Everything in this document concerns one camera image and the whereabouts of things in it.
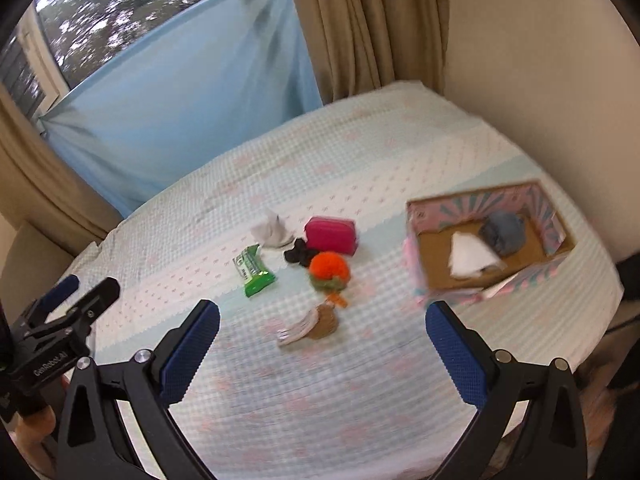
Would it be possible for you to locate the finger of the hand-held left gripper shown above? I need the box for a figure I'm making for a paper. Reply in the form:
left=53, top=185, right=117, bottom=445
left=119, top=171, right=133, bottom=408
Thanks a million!
left=24, top=274, right=81, bottom=328
left=30, top=276, right=122, bottom=343

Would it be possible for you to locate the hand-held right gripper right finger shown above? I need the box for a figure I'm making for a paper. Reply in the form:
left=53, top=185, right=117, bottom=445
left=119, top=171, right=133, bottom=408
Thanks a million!
left=424, top=301, right=588, bottom=480

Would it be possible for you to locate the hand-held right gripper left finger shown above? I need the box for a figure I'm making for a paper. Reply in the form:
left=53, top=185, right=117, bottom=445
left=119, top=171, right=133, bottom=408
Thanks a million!
left=55, top=299, right=222, bottom=480

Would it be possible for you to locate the brown plush toy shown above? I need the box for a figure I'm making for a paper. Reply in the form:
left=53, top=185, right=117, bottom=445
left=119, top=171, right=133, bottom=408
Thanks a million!
left=276, top=305, right=340, bottom=347

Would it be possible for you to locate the pink patterned cardboard box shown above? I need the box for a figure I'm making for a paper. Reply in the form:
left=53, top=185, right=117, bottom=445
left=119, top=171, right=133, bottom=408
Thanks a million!
left=402, top=180, right=577, bottom=307

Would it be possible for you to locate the person's left hand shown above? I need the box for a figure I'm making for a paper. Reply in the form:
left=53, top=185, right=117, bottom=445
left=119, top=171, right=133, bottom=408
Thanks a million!
left=15, top=402, right=56, bottom=445

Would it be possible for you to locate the green snack packet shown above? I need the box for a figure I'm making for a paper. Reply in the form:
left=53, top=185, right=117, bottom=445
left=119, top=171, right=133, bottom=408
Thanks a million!
left=232, top=244, right=277, bottom=299

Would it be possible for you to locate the white cloth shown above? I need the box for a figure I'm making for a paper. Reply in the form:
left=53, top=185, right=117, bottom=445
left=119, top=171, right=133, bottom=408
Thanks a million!
left=447, top=232, right=504, bottom=279

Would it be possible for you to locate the beige curtain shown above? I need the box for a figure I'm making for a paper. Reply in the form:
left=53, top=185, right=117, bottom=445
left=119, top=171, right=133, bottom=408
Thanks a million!
left=0, top=82, right=124, bottom=242
left=277, top=0, right=449, bottom=107

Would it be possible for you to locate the grey-blue cloth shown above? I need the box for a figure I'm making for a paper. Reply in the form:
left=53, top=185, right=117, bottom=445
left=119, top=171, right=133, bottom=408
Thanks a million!
left=479, top=211, right=526, bottom=259

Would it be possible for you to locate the white grey sock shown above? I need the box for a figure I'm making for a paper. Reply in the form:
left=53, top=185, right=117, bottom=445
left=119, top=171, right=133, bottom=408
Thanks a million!
left=251, top=208, right=296, bottom=250

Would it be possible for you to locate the black scrunchie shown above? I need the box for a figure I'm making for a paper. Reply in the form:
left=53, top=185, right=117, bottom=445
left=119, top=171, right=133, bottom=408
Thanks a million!
left=283, top=238, right=321, bottom=267

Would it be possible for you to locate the orange plush ball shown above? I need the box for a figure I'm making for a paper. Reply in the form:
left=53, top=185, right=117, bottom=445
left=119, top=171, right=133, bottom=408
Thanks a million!
left=307, top=251, right=351, bottom=294

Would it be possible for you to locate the pink zip pouch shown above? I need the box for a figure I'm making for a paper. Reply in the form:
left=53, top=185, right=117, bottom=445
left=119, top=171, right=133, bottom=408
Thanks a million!
left=305, top=216, right=359, bottom=257

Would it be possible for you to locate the light blue hanging cloth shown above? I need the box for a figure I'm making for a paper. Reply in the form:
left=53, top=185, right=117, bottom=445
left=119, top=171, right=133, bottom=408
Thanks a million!
left=39, top=0, right=323, bottom=218

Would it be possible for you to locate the window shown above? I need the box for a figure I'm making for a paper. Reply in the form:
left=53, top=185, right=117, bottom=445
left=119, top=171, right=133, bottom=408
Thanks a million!
left=0, top=0, right=282, bottom=126

